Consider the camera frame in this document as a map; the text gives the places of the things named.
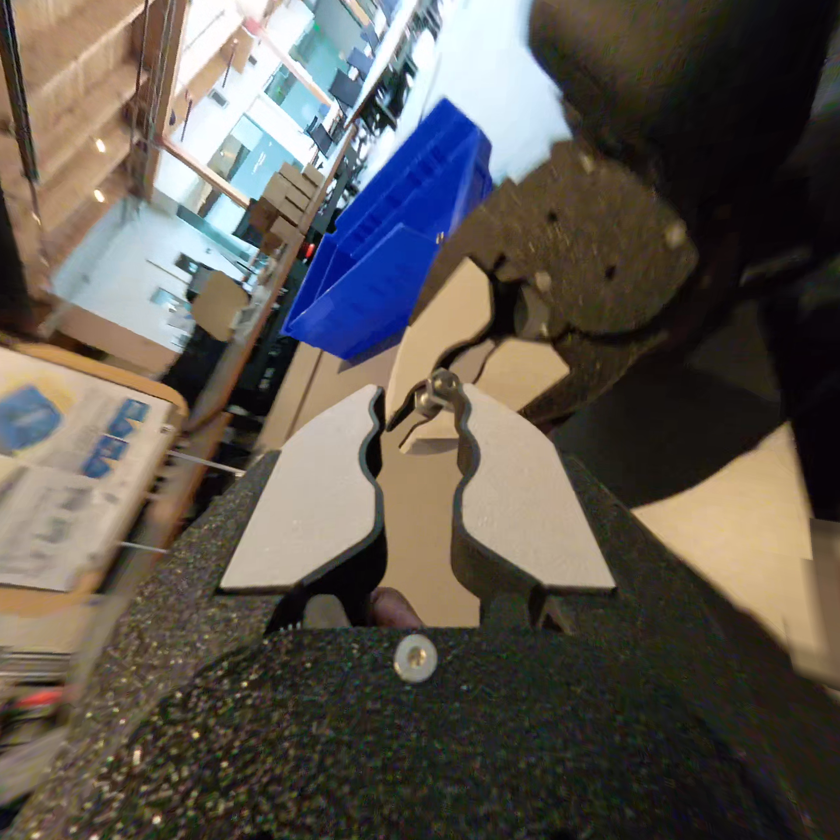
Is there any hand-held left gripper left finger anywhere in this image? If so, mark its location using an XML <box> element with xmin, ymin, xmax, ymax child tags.
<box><xmin>220</xmin><ymin>385</ymin><xmax>385</xmax><ymax>594</ymax></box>

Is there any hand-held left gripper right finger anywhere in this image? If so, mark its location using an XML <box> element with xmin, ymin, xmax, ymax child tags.
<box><xmin>453</xmin><ymin>384</ymin><xmax>615</xmax><ymax>592</ymax></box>

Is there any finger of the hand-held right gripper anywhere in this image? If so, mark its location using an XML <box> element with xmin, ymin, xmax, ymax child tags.
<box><xmin>466</xmin><ymin>339</ymin><xmax>572</xmax><ymax>414</ymax></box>
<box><xmin>385</xmin><ymin>256</ymin><xmax>496</xmax><ymax>431</ymax></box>

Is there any silver metal bolt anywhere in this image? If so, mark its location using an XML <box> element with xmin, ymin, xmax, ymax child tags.
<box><xmin>394</xmin><ymin>371</ymin><xmax>464</xmax><ymax>434</ymax></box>

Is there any blue plastic storage bin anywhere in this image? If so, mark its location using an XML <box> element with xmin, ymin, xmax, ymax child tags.
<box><xmin>283</xmin><ymin>99</ymin><xmax>493</xmax><ymax>362</ymax></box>

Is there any stack of cardboard boxes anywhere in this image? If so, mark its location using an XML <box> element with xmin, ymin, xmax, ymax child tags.
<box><xmin>250</xmin><ymin>164</ymin><xmax>322</xmax><ymax>250</ymax></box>

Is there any printed poster sheet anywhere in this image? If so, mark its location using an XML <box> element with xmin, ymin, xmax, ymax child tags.
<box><xmin>0</xmin><ymin>344</ymin><xmax>178</xmax><ymax>592</ymax></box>

